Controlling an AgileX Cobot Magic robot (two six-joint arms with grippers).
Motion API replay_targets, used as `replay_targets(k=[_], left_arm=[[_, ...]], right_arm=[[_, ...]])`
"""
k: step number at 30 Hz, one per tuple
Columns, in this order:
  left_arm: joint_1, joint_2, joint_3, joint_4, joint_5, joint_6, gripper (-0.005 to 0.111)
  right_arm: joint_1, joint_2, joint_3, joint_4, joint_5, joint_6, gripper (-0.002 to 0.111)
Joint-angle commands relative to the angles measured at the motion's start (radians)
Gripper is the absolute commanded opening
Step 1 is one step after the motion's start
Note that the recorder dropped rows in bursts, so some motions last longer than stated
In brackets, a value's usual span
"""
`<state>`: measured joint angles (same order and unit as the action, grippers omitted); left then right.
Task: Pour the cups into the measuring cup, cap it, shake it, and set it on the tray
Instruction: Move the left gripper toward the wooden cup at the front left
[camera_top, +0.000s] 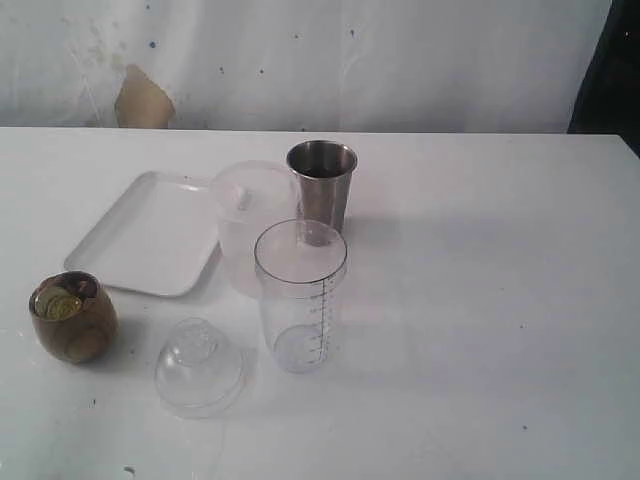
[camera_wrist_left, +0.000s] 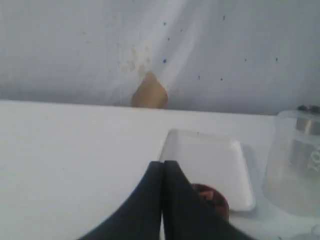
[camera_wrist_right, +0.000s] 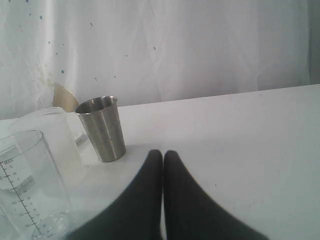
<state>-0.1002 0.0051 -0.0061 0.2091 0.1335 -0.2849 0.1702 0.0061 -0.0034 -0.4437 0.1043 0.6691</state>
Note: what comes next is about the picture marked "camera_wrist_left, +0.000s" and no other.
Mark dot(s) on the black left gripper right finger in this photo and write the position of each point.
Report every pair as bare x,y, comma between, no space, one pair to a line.
183,216

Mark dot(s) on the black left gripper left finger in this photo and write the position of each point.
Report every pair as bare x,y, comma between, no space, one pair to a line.
139,217

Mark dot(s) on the brown wooden cup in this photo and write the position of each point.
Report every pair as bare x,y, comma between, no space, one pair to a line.
212,201

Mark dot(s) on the stainless steel cup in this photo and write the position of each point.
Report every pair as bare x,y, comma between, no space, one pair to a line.
305,148

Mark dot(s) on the clear plastic shaker cup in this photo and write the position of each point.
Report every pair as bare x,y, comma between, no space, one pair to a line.
315,232

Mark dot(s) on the white plastic tray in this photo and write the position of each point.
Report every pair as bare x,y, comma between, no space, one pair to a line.
213,160

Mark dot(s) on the frosted plastic container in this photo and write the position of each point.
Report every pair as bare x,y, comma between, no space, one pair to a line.
292,176

